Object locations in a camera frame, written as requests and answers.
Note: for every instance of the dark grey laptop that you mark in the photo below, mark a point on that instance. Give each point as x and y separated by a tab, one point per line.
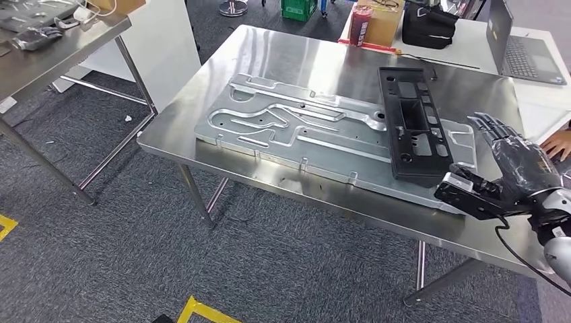
526	58

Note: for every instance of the green plastic crate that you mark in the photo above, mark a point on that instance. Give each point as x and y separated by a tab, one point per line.
299	10

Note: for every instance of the grey tool tray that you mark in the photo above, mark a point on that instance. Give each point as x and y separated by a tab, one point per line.
27	18

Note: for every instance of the black plastic frame part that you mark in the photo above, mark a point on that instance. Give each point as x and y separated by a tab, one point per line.
428	171

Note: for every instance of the spare grey robot hand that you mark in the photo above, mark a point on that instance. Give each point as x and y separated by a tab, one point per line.
35	39

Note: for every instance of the black bag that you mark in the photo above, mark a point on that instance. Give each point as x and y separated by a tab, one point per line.
428	29

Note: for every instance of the large cardboard box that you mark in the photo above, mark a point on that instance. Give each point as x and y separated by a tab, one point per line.
386	29

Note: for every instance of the stainless steel workbench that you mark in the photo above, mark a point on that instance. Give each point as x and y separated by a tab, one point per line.
290	58

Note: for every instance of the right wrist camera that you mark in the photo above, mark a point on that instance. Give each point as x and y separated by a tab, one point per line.
468	200

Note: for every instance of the chrome stanchion base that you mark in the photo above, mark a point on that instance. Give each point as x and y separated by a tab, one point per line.
233	8

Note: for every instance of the red canister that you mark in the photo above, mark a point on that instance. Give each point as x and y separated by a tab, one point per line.
359	29

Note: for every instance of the red flat strip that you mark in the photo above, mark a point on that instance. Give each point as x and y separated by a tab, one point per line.
379	48

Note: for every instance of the stamped grey metal panel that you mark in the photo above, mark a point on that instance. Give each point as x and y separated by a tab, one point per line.
312	142

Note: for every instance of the yellow floor tape square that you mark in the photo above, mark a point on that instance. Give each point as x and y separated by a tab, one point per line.
11	223

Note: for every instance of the small stainless steel table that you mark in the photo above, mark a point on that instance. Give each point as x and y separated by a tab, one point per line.
67	49

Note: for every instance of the small cardboard box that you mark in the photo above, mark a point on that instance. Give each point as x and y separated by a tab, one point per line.
116	5

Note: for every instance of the person's left hand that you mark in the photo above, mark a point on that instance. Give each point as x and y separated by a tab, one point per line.
560	142

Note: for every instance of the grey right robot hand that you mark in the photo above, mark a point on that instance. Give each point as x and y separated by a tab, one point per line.
526	169

